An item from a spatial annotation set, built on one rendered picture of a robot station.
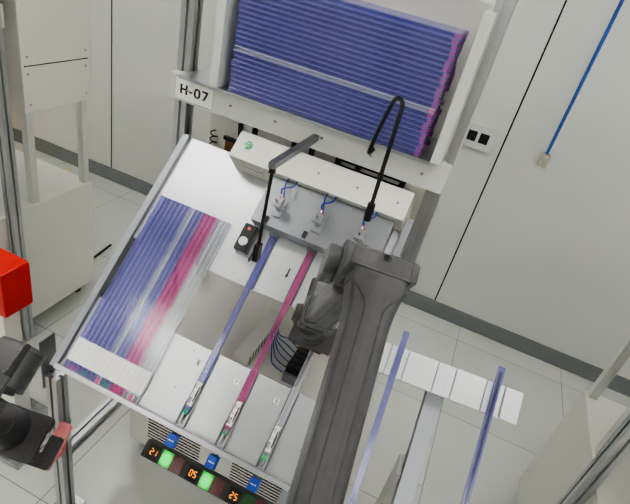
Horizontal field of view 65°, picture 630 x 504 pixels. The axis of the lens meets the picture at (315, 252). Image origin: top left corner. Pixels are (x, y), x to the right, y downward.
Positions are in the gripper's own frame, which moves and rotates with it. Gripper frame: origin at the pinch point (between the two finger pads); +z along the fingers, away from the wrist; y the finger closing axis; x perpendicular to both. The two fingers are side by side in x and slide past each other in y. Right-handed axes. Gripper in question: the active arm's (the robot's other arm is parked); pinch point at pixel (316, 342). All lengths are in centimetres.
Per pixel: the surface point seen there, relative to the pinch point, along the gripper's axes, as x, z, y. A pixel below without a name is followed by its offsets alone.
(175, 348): 15.2, 1.9, 32.2
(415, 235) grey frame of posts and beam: -36.1, -0.2, -12.1
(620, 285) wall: -114, 135, -111
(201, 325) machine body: 3, 38, 43
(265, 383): 13.6, 2.0, 7.5
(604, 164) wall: -148, 91, -76
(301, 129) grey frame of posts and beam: -45, -17, 23
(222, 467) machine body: 41, 65, 22
